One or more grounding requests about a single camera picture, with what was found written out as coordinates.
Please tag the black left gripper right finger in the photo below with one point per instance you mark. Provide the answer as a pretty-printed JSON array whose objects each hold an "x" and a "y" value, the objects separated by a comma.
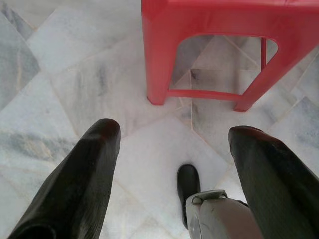
[{"x": 276, "y": 186}]

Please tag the black robot left foot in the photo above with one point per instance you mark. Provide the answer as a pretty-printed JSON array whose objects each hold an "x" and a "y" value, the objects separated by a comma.
[{"x": 188, "y": 181}]

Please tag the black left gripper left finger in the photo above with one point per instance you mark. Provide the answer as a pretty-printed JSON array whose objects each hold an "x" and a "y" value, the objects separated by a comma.
[{"x": 74, "y": 189}]

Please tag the grey robot left leg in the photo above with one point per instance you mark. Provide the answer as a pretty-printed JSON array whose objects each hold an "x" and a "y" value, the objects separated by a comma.
[{"x": 216, "y": 216}]

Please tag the red plastic stool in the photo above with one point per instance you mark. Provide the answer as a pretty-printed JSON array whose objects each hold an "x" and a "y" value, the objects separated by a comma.
[{"x": 159, "y": 49}]

